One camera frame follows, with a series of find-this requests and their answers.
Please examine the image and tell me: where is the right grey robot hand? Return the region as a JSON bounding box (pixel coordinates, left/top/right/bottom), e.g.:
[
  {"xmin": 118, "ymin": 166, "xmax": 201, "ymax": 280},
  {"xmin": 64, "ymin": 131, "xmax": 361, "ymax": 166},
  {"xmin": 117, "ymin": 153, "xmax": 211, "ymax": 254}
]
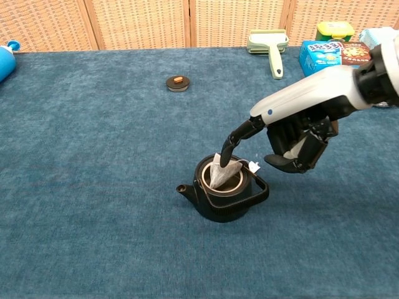
[{"xmin": 219, "ymin": 66, "xmax": 373, "ymax": 174}]

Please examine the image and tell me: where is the pyramid tea bag green tag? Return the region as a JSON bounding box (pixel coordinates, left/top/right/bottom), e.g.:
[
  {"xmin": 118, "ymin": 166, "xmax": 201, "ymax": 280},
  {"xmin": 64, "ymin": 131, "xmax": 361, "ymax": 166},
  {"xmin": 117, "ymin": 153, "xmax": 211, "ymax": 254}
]
[{"xmin": 209, "ymin": 153, "xmax": 261, "ymax": 190}]

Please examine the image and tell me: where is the small black lid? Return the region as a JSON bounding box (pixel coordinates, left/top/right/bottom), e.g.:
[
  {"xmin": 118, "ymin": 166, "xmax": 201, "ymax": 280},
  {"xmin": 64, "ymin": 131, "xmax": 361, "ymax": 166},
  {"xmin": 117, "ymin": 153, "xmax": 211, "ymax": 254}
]
[{"xmin": 165, "ymin": 75, "xmax": 191, "ymax": 93}]

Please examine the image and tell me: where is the black cast iron teapot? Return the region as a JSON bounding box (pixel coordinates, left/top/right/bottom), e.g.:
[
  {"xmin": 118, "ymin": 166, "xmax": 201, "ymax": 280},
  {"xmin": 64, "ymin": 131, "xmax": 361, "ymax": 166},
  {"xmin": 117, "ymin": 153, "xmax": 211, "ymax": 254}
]
[{"xmin": 176, "ymin": 154, "xmax": 270, "ymax": 223}]

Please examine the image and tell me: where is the blue cookie box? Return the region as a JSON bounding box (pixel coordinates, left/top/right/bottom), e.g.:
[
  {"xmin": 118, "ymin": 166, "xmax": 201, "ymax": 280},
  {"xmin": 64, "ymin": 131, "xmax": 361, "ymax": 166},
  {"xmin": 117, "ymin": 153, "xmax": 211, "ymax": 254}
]
[{"xmin": 298, "ymin": 40, "xmax": 374, "ymax": 77}]

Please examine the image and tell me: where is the pale green lint roller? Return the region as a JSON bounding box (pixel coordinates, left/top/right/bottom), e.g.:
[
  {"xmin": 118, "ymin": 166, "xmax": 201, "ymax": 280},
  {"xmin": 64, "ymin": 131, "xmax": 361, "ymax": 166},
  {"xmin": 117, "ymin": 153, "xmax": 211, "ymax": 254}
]
[{"xmin": 246, "ymin": 29, "xmax": 289, "ymax": 80}]

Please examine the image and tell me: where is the light blue wet wipes pack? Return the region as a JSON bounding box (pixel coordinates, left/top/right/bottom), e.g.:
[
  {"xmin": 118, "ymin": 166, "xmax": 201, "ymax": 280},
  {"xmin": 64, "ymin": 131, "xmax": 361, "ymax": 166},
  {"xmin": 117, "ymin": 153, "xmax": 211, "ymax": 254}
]
[{"xmin": 358, "ymin": 27, "xmax": 385, "ymax": 44}]

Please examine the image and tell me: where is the woven bamboo folding screen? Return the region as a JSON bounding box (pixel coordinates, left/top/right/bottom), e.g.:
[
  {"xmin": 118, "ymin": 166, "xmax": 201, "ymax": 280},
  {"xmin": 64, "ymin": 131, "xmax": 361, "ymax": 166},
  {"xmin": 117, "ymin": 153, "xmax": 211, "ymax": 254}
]
[{"xmin": 0, "ymin": 0, "xmax": 399, "ymax": 53}]

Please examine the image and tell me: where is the blue table cloth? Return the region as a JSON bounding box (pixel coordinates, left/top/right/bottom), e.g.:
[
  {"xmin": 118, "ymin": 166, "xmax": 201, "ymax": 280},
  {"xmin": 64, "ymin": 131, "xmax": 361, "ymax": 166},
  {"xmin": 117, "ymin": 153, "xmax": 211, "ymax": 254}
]
[{"xmin": 0, "ymin": 46, "xmax": 399, "ymax": 299}]

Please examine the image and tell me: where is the blue detergent pump bottle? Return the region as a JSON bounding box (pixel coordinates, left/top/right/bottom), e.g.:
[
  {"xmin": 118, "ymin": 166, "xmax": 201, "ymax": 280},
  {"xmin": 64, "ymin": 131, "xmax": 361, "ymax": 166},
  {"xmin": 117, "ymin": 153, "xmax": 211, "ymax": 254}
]
[{"xmin": 0, "ymin": 39, "xmax": 21, "ymax": 83}]

